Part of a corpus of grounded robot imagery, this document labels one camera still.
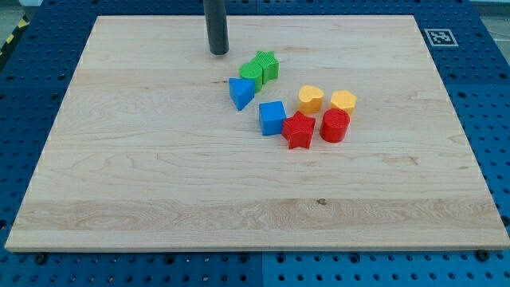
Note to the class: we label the blue cube block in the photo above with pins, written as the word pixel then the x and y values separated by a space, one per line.
pixel 271 117

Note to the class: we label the red star block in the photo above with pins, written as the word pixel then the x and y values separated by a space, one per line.
pixel 298 130

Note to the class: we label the blue triangle block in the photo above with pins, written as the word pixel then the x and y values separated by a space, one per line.
pixel 241 91

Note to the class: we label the light wooden board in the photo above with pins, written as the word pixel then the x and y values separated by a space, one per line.
pixel 148 152

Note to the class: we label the yellow heart block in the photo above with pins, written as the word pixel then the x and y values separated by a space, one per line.
pixel 310 99

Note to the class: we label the green cylinder block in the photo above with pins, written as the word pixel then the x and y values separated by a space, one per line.
pixel 252 71

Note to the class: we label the green star block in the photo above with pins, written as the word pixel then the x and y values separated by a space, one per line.
pixel 270 65

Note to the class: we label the red cylinder block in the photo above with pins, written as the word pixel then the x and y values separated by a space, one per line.
pixel 334 125

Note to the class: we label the yellow hexagon block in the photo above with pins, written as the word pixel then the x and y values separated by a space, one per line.
pixel 344 100

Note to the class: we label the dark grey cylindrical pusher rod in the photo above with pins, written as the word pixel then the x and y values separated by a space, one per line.
pixel 216 26

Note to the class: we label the white fiducial marker tag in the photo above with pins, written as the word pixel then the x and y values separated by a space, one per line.
pixel 440 37

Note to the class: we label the yellow black hazard tape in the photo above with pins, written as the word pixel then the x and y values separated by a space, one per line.
pixel 15 36

